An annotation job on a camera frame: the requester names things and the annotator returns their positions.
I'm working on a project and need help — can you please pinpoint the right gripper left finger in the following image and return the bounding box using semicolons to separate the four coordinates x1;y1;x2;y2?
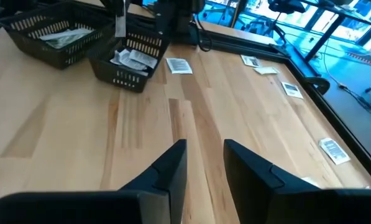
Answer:
0;138;188;224

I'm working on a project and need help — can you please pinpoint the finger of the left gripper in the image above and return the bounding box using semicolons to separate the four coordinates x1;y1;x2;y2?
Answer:
99;0;117;12

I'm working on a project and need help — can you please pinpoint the black floor cable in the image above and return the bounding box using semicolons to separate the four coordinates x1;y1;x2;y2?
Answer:
321;37;371;129

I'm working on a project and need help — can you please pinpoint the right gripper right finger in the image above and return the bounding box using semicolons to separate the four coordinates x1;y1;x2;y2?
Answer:
223;139;371;224

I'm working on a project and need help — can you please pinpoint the black frame handle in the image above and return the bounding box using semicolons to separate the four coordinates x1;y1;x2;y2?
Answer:
303;77;331;96

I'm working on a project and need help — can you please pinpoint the black office chair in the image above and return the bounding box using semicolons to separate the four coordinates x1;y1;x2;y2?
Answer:
267;0;308;16

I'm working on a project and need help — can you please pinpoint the black metal desk frame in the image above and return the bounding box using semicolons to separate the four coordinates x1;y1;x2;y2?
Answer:
303;0;371;63

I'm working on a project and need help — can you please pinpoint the green striped bandage wrapper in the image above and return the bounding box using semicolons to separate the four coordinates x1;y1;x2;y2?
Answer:
47;33;91;50

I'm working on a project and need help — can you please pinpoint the black slotted plastic basket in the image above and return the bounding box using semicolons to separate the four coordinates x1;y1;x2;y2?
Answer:
87;26;171;93
0;1;112;70

